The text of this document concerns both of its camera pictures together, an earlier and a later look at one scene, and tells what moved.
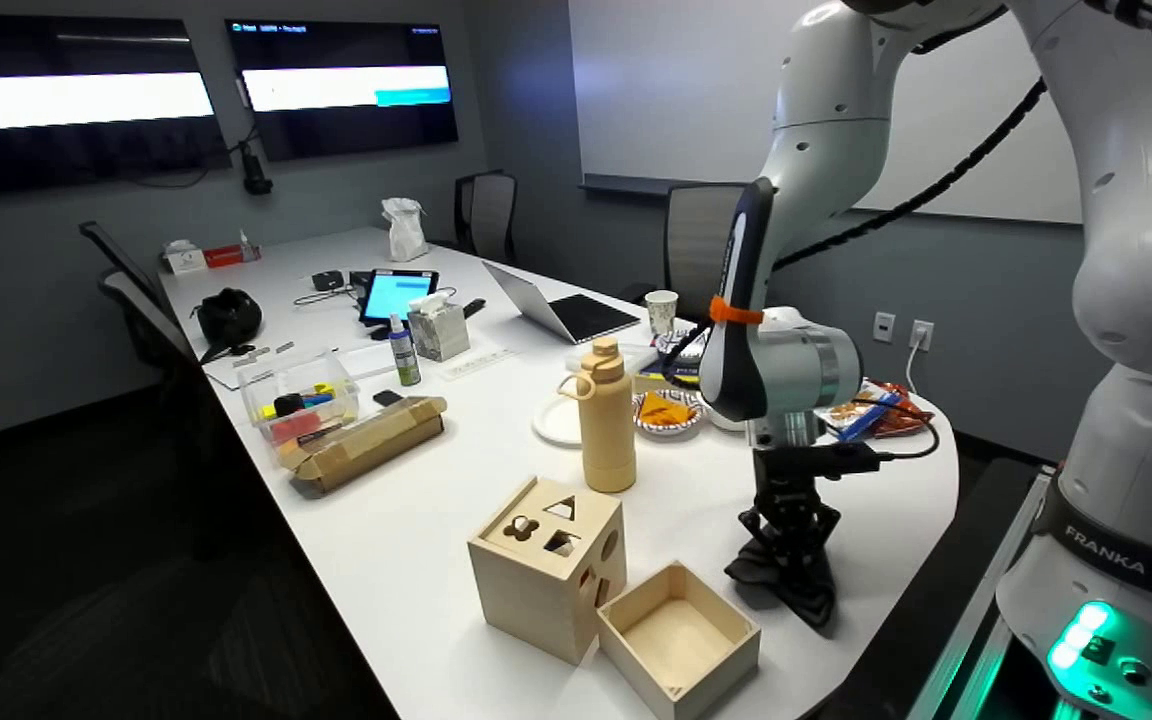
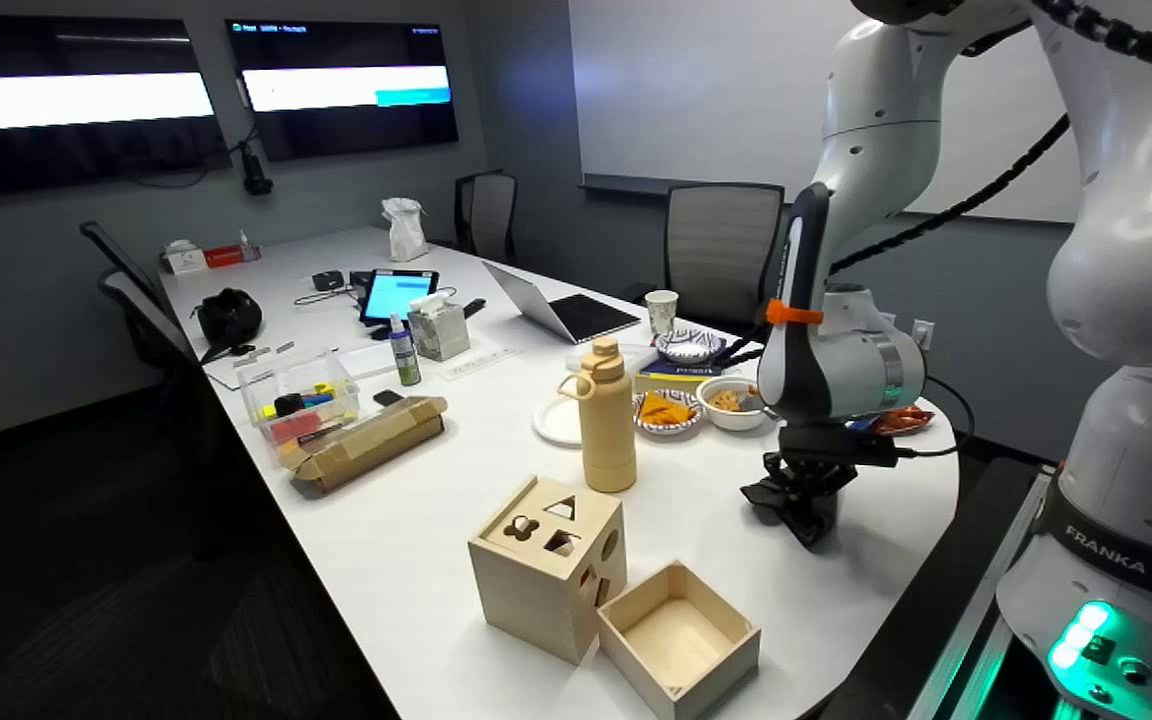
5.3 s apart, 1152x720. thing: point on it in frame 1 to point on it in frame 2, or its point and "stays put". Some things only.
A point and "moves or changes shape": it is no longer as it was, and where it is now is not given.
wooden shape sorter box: [551, 563] stays put
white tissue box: [439, 327] stays put
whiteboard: [685, 94] stays put
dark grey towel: [776, 576] moves or changes shape
